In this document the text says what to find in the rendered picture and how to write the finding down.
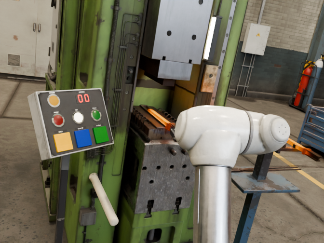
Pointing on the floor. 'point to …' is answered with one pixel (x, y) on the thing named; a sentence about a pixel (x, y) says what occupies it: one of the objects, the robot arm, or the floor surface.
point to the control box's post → (61, 197)
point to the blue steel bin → (313, 128)
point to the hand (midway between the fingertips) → (173, 128)
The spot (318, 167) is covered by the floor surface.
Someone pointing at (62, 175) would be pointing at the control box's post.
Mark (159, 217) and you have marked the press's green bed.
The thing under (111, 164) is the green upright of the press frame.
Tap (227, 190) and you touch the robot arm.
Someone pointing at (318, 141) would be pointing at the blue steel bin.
